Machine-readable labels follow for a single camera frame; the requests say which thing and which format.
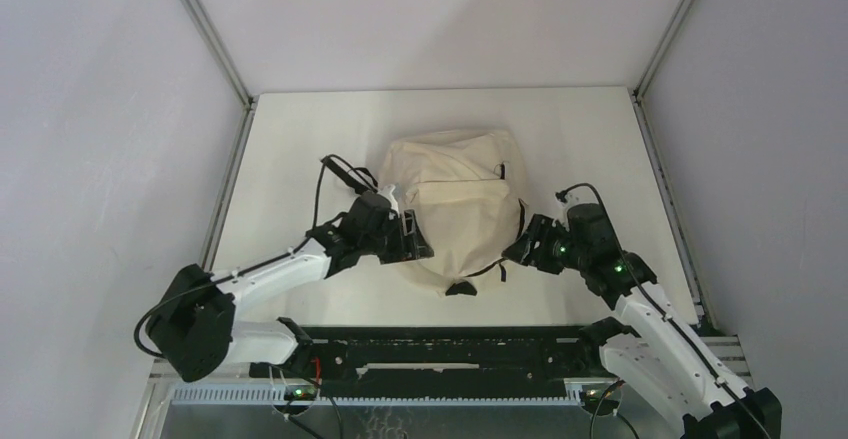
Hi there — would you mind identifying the aluminium frame left post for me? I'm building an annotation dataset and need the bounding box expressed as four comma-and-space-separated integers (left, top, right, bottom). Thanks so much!
180, 0, 253, 110

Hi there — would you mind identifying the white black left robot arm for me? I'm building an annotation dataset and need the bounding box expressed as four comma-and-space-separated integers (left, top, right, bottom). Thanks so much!
133, 189, 434, 383

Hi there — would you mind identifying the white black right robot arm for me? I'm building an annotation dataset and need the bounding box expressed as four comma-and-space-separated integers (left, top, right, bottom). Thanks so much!
502, 203, 782, 438

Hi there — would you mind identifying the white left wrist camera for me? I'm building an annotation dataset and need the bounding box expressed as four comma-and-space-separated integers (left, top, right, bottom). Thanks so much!
377, 184, 401, 216

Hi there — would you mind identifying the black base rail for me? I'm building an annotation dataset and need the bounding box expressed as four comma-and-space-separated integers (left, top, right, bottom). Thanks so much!
249, 318, 634, 402

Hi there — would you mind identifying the aluminium frame right post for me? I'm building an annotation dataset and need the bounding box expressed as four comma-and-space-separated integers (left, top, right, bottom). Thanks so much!
632, 0, 697, 103

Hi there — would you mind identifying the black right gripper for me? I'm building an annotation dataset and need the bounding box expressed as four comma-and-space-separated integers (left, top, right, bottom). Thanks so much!
501, 212, 589, 275

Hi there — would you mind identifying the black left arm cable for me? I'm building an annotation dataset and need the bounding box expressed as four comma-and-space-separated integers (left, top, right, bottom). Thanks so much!
133, 154, 379, 360

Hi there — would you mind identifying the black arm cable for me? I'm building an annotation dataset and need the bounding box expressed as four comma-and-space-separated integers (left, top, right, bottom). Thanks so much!
133, 154, 379, 360
555, 182, 776, 439

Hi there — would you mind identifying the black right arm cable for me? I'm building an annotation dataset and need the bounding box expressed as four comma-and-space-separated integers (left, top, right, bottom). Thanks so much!
555, 182, 776, 439

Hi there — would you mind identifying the cream canvas student bag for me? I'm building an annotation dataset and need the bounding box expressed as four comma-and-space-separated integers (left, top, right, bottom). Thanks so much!
377, 129, 529, 297

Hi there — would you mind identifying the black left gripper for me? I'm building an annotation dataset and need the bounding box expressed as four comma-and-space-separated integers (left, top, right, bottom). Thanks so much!
359, 209, 432, 264

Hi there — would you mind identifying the aluminium frame post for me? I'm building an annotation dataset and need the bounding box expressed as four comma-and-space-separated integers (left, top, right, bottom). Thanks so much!
632, 0, 697, 103
180, 0, 253, 110

